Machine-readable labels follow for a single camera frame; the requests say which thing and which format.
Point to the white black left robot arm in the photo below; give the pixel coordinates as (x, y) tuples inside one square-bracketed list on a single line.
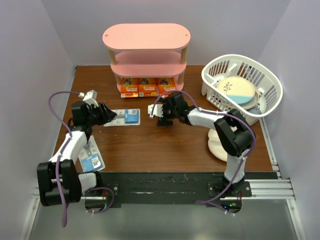
[(59, 176)]

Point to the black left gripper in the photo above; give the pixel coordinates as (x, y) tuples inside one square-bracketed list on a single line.
[(106, 114)]

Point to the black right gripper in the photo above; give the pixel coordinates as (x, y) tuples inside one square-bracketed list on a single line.
[(165, 120)]

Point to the pink three-tier wooden shelf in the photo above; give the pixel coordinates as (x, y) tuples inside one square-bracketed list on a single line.
[(147, 50)]

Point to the orange razor box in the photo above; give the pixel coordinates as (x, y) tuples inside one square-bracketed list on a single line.
[(147, 87), (129, 87), (165, 84)]

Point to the cream and blue floral plate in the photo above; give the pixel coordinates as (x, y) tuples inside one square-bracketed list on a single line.
[(238, 89)]

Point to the cream divided plate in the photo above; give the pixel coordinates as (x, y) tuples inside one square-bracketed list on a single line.
[(215, 146)]

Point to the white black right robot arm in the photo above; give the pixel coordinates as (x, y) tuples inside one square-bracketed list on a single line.
[(234, 133)]

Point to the aluminium frame rail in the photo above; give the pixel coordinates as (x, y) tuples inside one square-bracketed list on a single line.
[(270, 214)]

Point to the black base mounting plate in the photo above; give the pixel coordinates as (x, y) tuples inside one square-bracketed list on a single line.
[(172, 188)]

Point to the white plastic laundry basket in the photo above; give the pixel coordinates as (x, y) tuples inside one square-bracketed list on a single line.
[(269, 90)]

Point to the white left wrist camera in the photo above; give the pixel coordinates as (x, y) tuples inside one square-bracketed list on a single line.
[(89, 98)]

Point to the blue razor blister pack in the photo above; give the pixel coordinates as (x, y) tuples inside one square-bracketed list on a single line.
[(125, 117), (90, 157)]

